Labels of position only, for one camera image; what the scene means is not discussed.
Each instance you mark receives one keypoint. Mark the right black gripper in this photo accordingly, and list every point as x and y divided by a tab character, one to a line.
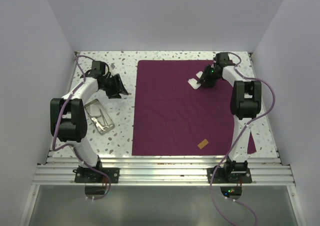
208	82

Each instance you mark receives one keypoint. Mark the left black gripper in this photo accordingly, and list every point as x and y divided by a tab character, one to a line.
118	87

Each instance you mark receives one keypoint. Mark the white gauze pad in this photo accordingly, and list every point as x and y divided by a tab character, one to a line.
194	83
199	74

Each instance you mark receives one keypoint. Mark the metal instrument tray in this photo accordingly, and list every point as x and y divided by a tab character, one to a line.
93	110

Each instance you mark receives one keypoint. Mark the steel hemostat clamp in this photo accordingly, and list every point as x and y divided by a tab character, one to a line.
105	119

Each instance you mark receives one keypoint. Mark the tan adhesive bandage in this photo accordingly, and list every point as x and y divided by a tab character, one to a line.
202	144

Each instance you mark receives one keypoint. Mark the steel surgical scissors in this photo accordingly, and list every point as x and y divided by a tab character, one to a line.
100	126

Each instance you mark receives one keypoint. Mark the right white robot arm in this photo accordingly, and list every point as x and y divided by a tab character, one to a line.
245	105

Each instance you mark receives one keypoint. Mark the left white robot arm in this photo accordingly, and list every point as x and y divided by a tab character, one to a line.
68	120

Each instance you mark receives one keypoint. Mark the purple cloth mat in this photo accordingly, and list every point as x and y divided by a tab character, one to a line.
171	118

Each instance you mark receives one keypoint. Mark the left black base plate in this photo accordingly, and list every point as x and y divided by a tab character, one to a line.
88	176

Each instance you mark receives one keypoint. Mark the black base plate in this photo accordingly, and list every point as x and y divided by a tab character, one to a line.
88	176
221	176

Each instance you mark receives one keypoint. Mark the aluminium rail frame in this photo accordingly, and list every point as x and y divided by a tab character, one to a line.
158	190

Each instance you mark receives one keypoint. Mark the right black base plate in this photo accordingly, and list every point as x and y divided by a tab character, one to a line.
221	176

